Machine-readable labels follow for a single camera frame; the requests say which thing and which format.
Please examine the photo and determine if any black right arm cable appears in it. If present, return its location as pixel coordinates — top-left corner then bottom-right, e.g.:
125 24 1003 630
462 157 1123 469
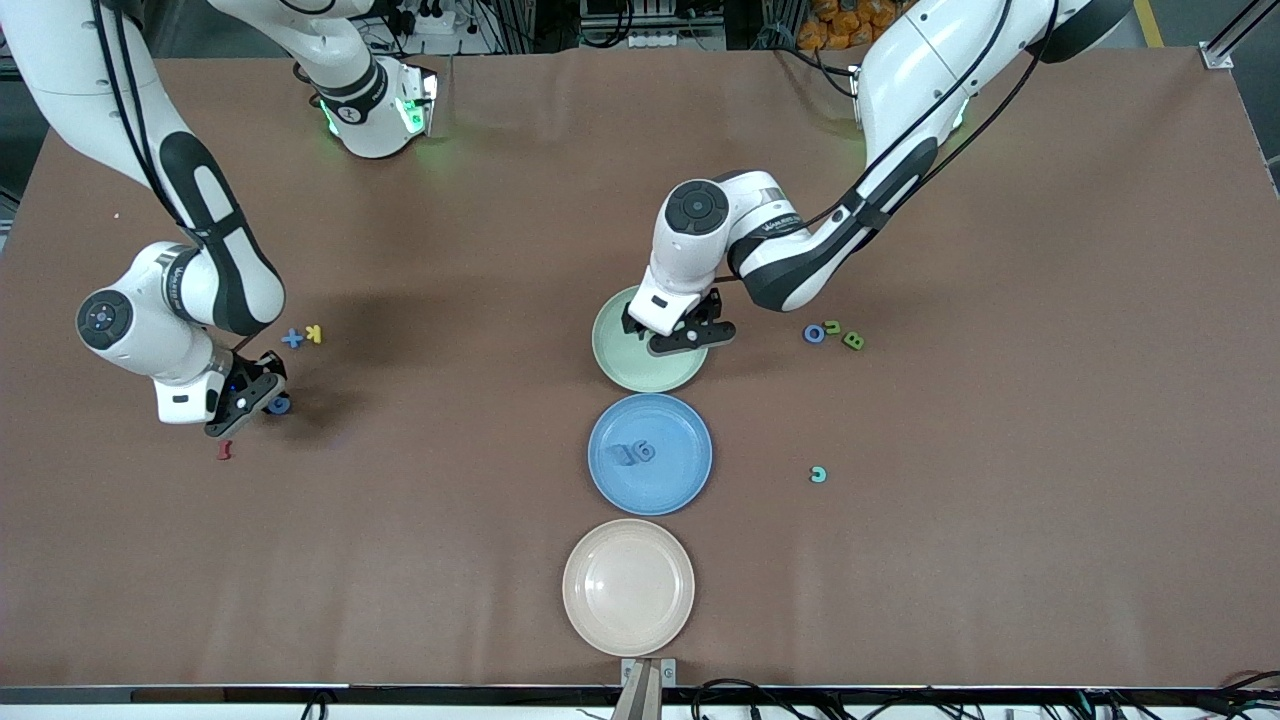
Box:
90 0 261 356

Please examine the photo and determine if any tan camera post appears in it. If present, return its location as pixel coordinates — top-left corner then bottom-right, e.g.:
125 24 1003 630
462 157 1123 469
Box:
610 664 663 720

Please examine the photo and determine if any white power strip with plugs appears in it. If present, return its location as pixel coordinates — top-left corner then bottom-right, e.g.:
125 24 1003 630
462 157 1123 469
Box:
385 0 456 36

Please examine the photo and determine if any brown table cover sheet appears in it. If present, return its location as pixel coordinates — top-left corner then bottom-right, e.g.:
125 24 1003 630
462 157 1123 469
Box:
0 48 1280 691

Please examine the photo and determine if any beige plate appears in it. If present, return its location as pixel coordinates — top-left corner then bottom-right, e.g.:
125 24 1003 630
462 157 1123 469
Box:
562 518 696 658

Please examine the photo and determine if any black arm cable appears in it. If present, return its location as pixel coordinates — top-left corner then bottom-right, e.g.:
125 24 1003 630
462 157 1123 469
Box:
90 0 261 356
790 0 1061 231

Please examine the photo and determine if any blue plate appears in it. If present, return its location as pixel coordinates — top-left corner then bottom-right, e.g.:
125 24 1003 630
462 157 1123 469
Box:
587 393 714 517

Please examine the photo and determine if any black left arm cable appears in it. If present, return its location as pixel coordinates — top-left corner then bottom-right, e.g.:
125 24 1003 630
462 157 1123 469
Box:
790 0 1061 231

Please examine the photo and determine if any black equipment behind table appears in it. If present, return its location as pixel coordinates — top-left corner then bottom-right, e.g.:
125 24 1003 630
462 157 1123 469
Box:
578 0 729 51

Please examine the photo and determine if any aluminium frame extrusion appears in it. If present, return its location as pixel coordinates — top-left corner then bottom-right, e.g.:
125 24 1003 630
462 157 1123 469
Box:
1203 0 1280 73

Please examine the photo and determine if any pale green plate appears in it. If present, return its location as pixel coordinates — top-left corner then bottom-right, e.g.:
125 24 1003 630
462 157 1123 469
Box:
591 284 711 394

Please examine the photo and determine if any pile of orange objects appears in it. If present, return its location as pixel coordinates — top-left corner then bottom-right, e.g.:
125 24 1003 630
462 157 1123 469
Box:
797 0 901 51

